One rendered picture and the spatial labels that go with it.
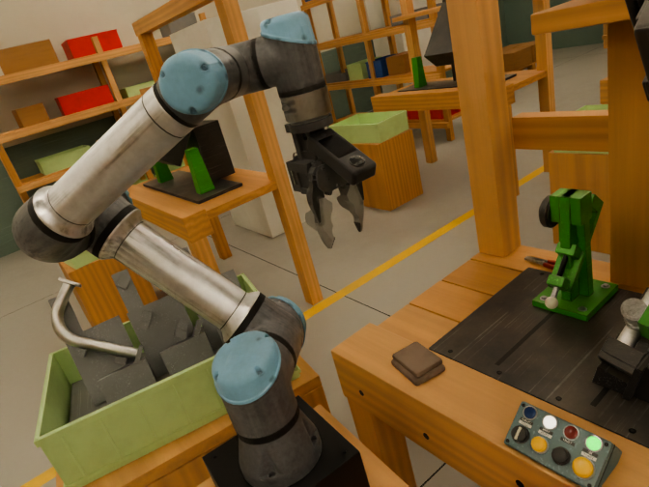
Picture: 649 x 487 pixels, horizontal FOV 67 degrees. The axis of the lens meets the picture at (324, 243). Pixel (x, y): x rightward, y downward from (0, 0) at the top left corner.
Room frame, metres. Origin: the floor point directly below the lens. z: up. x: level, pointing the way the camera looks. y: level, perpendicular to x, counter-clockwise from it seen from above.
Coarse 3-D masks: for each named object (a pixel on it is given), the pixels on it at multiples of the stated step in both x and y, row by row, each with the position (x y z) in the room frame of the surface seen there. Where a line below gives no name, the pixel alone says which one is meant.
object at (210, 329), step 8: (184, 248) 1.39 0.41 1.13; (224, 272) 1.36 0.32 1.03; (232, 272) 1.37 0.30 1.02; (232, 280) 1.35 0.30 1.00; (240, 288) 1.34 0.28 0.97; (208, 328) 1.27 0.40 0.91; (216, 328) 1.25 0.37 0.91; (208, 336) 1.25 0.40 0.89; (216, 336) 1.25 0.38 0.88; (216, 344) 1.24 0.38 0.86
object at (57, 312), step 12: (72, 288) 1.24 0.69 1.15; (60, 300) 1.21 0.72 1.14; (60, 312) 1.19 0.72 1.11; (60, 324) 1.17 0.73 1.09; (60, 336) 1.16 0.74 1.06; (72, 336) 1.16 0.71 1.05; (84, 348) 1.16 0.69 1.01; (96, 348) 1.16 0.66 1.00; (108, 348) 1.16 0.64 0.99; (120, 348) 1.17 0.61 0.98; (132, 348) 1.18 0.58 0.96
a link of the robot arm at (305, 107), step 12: (300, 96) 0.75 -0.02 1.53; (312, 96) 0.75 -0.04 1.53; (324, 96) 0.76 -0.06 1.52; (288, 108) 0.76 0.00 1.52; (300, 108) 0.75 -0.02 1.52; (312, 108) 0.75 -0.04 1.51; (324, 108) 0.76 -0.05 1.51; (288, 120) 0.77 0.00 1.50; (300, 120) 0.75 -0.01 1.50; (312, 120) 0.76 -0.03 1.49
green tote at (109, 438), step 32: (192, 320) 1.40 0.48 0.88; (64, 352) 1.28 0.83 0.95; (64, 384) 1.22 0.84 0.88; (160, 384) 0.98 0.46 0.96; (192, 384) 1.00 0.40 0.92; (64, 416) 1.09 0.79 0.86; (96, 416) 0.93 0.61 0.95; (128, 416) 0.95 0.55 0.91; (160, 416) 0.97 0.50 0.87; (192, 416) 0.99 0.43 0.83; (64, 448) 0.90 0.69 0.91; (96, 448) 0.92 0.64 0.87; (128, 448) 0.94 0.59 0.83; (64, 480) 0.89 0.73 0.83
